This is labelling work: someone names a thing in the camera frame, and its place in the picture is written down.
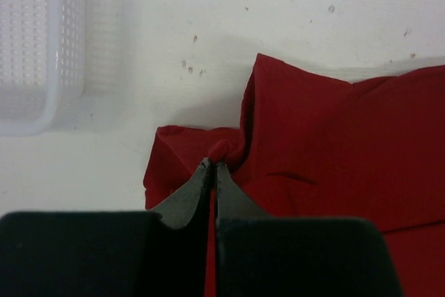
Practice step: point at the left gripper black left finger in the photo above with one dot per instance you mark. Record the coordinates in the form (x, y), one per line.
(160, 252)

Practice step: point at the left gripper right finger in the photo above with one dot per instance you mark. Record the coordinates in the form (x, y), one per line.
(261, 255)

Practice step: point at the white plastic basket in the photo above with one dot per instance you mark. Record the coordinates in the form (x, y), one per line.
(52, 53)

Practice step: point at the red t shirt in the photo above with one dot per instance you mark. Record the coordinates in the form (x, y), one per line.
(309, 145)

